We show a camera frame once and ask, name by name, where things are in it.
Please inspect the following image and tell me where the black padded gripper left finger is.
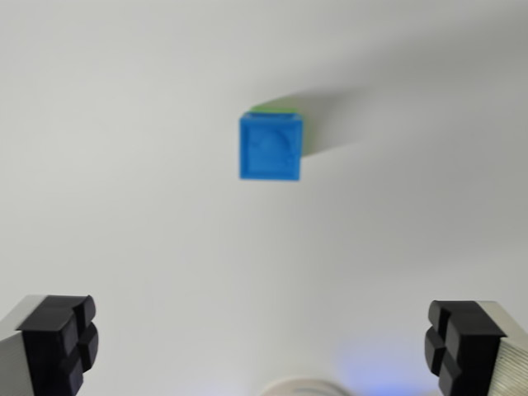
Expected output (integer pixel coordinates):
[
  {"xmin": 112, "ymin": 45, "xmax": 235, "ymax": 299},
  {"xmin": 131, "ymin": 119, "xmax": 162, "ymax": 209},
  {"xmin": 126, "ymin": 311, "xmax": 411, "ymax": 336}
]
[{"xmin": 0, "ymin": 294, "xmax": 101, "ymax": 396}]

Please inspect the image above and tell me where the black padded gripper right finger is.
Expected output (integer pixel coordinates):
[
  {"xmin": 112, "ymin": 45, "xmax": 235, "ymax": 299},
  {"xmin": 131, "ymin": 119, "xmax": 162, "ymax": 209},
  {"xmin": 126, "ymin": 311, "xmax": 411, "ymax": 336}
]
[{"xmin": 423, "ymin": 299, "xmax": 528, "ymax": 396}]

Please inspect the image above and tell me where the blue plastic cube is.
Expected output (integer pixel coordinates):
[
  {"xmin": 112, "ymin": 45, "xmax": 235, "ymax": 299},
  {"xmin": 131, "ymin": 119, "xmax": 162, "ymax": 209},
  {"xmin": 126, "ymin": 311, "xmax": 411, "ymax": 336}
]
[{"xmin": 238, "ymin": 111, "xmax": 305, "ymax": 182}]

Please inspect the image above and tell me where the green plastic cube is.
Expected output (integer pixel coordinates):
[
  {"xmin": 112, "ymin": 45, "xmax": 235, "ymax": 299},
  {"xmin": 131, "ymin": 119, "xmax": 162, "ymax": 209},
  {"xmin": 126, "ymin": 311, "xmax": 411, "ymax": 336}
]
[{"xmin": 246, "ymin": 104, "xmax": 311, "ymax": 160}]

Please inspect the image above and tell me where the white round ring object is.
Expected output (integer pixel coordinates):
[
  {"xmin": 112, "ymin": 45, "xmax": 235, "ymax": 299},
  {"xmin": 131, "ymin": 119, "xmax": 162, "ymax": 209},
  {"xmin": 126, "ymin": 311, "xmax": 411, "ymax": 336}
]
[{"xmin": 258, "ymin": 377, "xmax": 352, "ymax": 396}]

